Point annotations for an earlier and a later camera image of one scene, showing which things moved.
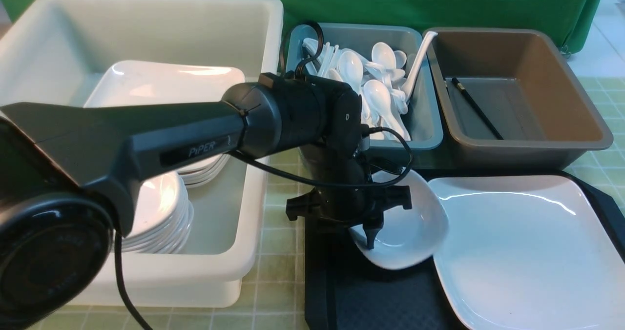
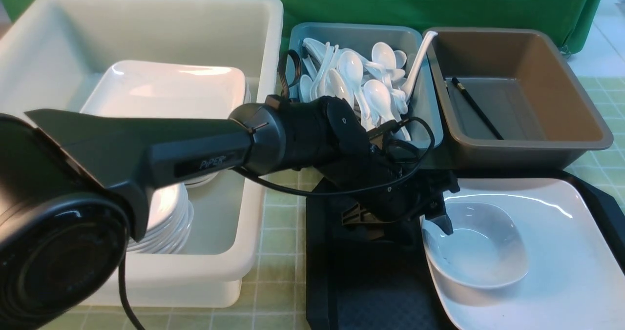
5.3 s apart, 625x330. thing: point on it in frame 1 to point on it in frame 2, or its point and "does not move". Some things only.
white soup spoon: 351,69 does not move
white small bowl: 407,237 to 485,257
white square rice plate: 529,253 does not move
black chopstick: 478,109 does not move
